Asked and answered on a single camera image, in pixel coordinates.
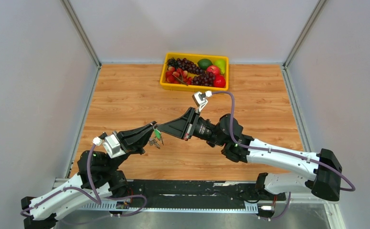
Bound red tomato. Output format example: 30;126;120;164
213;75;226;88

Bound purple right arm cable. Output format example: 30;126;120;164
210;91;356;222

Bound red apple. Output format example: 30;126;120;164
206;65;221;76

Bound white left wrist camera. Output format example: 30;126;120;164
92;135;126;159

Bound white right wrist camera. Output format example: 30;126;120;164
192;91;212;114

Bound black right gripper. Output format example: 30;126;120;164
157;107;226;147

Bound green key tag with key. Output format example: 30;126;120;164
153;125;162;141

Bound dark grape bunch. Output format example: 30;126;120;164
166;57;215;87

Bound red strawberries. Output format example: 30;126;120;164
165;66;192;85

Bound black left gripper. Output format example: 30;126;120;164
104;122;158;173

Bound green pear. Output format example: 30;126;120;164
214;59;226;75

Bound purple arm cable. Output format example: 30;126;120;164
210;91;356;222
20;144;148;219

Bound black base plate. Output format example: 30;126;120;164
112;179;286;208

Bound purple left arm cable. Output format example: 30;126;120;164
20;144;148;219

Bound yellow fruit tray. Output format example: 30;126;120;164
159;52;229;92

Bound large silver keyring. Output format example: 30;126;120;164
148;124;165;149

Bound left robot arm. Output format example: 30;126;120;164
20;121;157;229

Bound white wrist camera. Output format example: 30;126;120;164
92;135;126;159
192;91;212;114

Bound green avocado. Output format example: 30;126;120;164
197;58;213;71

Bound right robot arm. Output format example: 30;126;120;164
157;107;342;201

